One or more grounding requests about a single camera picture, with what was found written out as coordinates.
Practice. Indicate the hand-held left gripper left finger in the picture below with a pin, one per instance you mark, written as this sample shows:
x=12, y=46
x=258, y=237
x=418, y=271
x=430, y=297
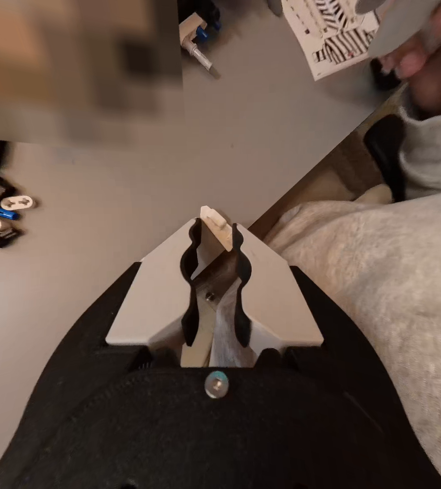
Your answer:
x=155, y=298

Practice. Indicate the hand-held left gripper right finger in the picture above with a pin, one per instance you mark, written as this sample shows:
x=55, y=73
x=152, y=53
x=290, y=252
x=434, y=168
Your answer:
x=277, y=301

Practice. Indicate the person's right hand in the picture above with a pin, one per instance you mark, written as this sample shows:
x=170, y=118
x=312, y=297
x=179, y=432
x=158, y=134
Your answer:
x=434, y=72

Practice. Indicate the black chair armrest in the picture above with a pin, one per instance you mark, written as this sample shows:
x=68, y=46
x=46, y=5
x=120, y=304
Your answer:
x=384, y=149

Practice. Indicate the partly built lego model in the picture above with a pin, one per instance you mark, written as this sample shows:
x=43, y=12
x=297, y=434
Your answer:
x=193, y=30

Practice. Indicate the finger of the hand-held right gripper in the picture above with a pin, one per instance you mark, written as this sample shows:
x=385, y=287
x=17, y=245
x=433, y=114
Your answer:
x=403, y=26

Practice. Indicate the zebra print paper sheet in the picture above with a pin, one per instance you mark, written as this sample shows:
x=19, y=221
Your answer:
x=331, y=42

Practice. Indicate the grey rounded object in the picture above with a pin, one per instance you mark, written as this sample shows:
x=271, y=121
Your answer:
x=274, y=5

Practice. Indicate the person's right forearm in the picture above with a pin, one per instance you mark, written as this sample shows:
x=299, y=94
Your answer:
x=434, y=152

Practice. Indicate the white lego piece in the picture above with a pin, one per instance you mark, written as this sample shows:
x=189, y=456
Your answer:
x=216, y=229

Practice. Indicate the grey disc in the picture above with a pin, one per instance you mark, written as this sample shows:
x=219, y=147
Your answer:
x=369, y=5

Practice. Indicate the person's grey hoodie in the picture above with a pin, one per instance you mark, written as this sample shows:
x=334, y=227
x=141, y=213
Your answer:
x=388, y=290

